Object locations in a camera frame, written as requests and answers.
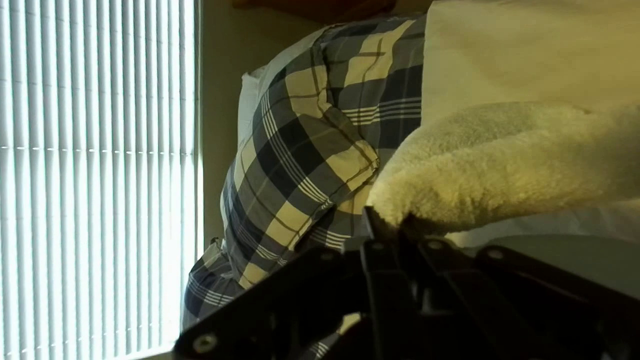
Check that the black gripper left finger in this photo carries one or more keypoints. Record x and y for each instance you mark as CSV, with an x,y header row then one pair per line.
x,y
301,312

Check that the cream terry towel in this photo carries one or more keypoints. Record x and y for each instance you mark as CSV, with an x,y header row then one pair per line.
x,y
501,167

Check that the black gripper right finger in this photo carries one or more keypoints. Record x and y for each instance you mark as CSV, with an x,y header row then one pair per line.
x,y
507,312

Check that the white window blinds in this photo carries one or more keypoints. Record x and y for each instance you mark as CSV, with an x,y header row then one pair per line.
x,y
101,167

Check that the plaid pillow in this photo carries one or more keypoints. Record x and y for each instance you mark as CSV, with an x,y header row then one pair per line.
x,y
301,167

